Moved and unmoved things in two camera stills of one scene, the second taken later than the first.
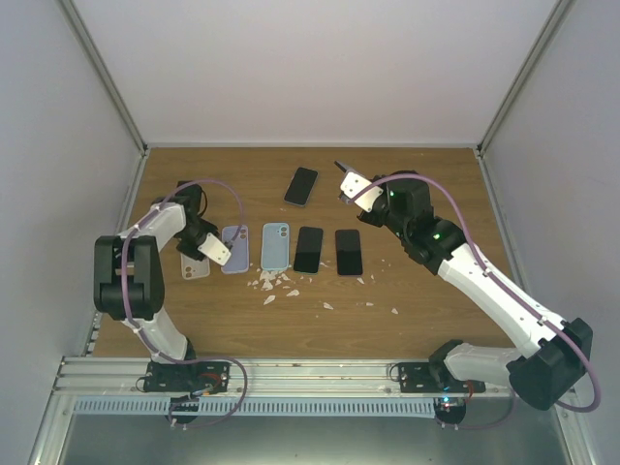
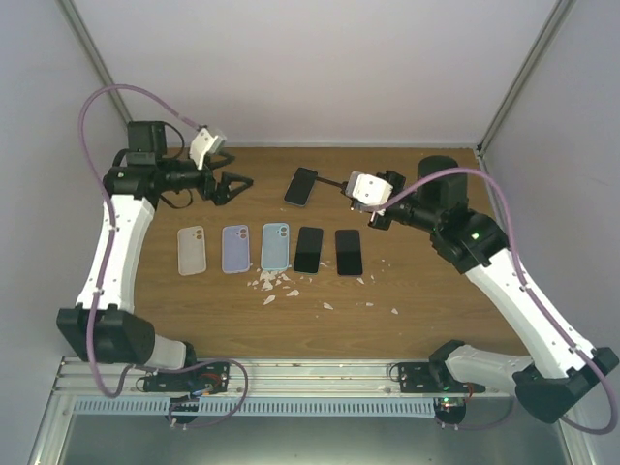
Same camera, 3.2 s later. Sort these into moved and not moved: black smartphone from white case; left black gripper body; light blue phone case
Moved: left black gripper body; black smartphone from white case
Not moved: light blue phone case
